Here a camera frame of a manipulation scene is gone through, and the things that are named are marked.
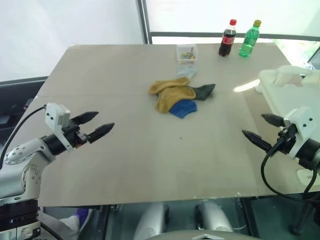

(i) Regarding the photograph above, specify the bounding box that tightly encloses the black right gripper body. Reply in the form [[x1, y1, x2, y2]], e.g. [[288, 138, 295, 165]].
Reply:
[[271, 119, 299, 155]]

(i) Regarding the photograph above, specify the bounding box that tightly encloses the light grey cloth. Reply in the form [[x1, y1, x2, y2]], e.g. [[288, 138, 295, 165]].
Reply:
[[175, 64, 198, 80]]

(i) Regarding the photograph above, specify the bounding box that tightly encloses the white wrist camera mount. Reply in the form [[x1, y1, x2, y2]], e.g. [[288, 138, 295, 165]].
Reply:
[[283, 106, 315, 160], [44, 102, 72, 151]]

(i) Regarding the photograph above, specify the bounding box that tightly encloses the dark window frame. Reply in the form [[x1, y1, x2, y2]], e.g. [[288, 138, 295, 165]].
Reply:
[[136, 0, 320, 45]]

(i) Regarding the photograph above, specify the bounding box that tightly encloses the blue sock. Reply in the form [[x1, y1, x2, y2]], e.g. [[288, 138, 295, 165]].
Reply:
[[169, 99, 199, 119]]

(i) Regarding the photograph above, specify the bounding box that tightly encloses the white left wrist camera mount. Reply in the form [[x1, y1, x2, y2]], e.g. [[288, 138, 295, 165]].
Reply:
[[44, 102, 72, 151]]

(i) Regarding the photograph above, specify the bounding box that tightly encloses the green bottle with yellow cap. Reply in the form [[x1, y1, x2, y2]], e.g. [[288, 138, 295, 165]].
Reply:
[[239, 19, 262, 58]]

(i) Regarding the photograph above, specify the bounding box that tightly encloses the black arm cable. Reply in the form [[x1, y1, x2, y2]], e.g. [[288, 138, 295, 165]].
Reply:
[[260, 136, 320, 204], [0, 106, 48, 165]]

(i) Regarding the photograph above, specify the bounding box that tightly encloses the dark green cloth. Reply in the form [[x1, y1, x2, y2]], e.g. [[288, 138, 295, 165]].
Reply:
[[188, 83, 216, 102]]

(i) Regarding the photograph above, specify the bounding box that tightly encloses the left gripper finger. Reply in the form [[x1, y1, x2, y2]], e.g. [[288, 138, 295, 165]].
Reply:
[[87, 122, 116, 144], [74, 111, 100, 125]]

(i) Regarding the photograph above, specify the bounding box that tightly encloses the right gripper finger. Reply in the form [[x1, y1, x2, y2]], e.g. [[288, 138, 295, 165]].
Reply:
[[241, 129, 273, 152], [260, 113, 286, 127]]

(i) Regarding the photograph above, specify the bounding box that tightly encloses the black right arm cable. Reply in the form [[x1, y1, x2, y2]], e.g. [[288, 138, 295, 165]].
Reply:
[[260, 136, 320, 204]]

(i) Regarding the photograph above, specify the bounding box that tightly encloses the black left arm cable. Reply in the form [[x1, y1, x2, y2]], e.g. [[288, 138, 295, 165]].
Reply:
[[0, 106, 48, 165]]

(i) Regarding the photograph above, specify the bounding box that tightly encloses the cola bottle with red cap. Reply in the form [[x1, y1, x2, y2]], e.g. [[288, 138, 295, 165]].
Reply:
[[218, 19, 238, 58]]

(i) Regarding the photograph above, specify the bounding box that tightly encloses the silver and black robot torso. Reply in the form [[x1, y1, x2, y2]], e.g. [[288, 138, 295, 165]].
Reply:
[[0, 197, 41, 240]]

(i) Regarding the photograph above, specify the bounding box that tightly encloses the white plastic basket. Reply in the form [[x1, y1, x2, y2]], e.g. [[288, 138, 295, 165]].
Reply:
[[254, 65, 320, 117]]

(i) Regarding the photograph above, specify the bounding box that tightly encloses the grey rounded shell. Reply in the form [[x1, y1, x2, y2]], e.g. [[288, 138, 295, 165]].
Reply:
[[194, 201, 235, 232], [133, 202, 171, 240]]

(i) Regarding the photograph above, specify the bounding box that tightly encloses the purple shoe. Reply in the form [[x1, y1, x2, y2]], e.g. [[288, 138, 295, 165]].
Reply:
[[72, 207, 93, 233]]

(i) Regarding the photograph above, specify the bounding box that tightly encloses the clear box of coloured clips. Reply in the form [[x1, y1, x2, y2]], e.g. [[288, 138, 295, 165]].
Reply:
[[176, 44, 198, 64]]

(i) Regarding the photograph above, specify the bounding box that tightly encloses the mustard yellow sock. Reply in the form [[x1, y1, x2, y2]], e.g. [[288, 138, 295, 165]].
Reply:
[[155, 86, 196, 115], [149, 77, 191, 96]]

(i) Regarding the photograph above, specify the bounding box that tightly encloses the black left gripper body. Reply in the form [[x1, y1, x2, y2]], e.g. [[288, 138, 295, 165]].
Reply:
[[61, 119, 90, 151]]

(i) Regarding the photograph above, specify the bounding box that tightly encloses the black tripod stand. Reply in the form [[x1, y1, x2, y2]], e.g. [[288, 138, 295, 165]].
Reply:
[[287, 197, 320, 237]]

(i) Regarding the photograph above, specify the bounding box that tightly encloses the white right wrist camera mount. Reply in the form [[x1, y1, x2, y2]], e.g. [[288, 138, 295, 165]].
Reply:
[[283, 106, 315, 160]]

